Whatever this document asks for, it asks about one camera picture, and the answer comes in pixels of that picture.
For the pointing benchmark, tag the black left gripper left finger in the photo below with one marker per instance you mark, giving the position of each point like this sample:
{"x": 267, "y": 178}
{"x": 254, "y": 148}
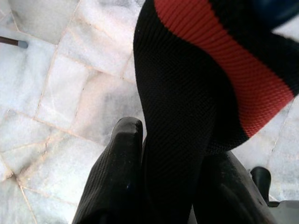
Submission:
{"x": 112, "y": 177}

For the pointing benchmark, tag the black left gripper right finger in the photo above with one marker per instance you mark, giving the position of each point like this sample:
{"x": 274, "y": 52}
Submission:
{"x": 229, "y": 191}

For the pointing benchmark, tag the black ribbed collar garment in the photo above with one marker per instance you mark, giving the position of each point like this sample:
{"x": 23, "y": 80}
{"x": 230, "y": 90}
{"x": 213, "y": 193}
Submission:
{"x": 182, "y": 105}

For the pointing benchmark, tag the marble top folding table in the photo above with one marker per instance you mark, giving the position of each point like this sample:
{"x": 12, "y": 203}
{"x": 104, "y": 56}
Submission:
{"x": 11, "y": 42}

